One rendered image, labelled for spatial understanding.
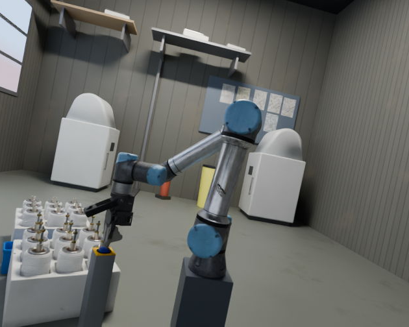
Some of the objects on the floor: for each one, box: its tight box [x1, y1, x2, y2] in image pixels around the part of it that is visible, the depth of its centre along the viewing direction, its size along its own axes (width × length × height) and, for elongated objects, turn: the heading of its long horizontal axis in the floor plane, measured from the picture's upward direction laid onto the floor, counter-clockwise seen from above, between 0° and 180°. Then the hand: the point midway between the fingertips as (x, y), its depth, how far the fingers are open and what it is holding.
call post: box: [77, 248, 116, 327], centre depth 100 cm, size 7×7×31 cm
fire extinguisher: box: [155, 181, 171, 200], centre depth 396 cm, size 24×23×54 cm
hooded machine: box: [51, 93, 120, 192], centre depth 365 cm, size 63×56×124 cm
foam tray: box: [2, 239, 121, 327], centre depth 120 cm, size 39×39×18 cm
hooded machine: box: [238, 128, 306, 226], centre depth 396 cm, size 70×58×135 cm
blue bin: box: [1, 241, 14, 274], centre depth 138 cm, size 30×11×12 cm, turn 43°
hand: (104, 244), depth 100 cm, fingers closed
